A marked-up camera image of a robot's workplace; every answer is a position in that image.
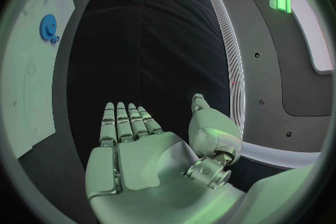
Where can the white task board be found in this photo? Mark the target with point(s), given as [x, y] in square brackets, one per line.
[31, 64]

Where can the small blue gear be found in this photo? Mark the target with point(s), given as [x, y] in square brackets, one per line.
[55, 39]

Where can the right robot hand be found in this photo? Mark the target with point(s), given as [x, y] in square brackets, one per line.
[147, 161]

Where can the large blue gear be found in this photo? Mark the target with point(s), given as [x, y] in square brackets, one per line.
[48, 27]

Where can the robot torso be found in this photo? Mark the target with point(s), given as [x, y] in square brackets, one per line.
[267, 64]

